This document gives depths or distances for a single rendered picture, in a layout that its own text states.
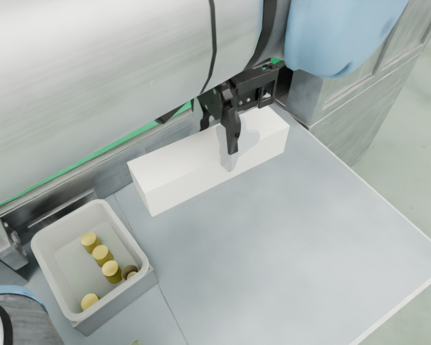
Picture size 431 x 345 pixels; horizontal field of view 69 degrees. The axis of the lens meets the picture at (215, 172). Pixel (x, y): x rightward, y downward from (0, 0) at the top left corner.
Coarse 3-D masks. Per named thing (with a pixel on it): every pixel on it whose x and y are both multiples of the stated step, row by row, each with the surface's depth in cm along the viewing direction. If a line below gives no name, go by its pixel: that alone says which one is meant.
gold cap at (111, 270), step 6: (108, 264) 65; (114, 264) 65; (102, 270) 64; (108, 270) 64; (114, 270) 64; (120, 270) 66; (108, 276) 64; (114, 276) 64; (120, 276) 66; (114, 282) 66
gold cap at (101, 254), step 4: (96, 248) 67; (100, 248) 67; (104, 248) 67; (92, 252) 67; (96, 252) 67; (100, 252) 67; (104, 252) 67; (108, 252) 67; (92, 256) 66; (96, 256) 66; (100, 256) 66; (104, 256) 66; (108, 256) 67; (112, 256) 70; (96, 260) 66; (100, 260) 66; (104, 260) 67; (108, 260) 68; (112, 260) 69; (100, 264) 68
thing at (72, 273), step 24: (72, 216) 69; (96, 216) 74; (48, 240) 68; (72, 240) 73; (120, 240) 73; (48, 264) 63; (72, 264) 69; (96, 264) 69; (120, 264) 69; (144, 264) 62; (72, 288) 66; (96, 288) 66; (120, 288) 59; (72, 312) 57
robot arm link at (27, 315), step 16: (0, 288) 40; (16, 288) 42; (0, 304) 37; (16, 304) 39; (32, 304) 41; (0, 320) 34; (16, 320) 36; (32, 320) 38; (48, 320) 41; (0, 336) 33; (16, 336) 35; (32, 336) 37; (48, 336) 39
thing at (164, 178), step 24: (264, 120) 49; (192, 144) 45; (216, 144) 45; (264, 144) 48; (144, 168) 43; (168, 168) 43; (192, 168) 43; (216, 168) 45; (240, 168) 49; (144, 192) 40; (168, 192) 43; (192, 192) 46
